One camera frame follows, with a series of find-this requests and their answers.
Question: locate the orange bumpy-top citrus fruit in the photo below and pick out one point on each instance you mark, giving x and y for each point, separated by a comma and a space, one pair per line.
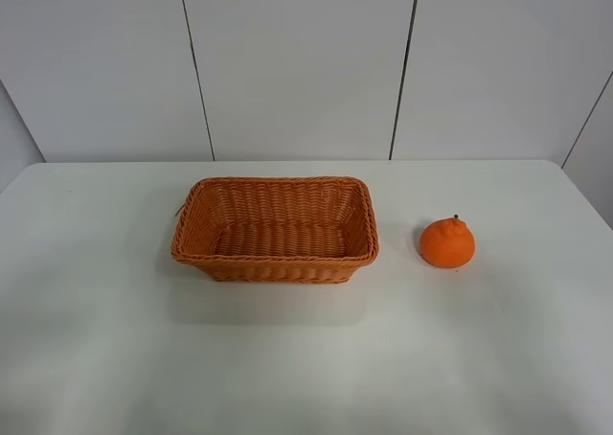
447, 243

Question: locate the orange woven wicker basket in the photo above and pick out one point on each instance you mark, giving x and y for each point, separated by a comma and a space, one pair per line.
304, 230

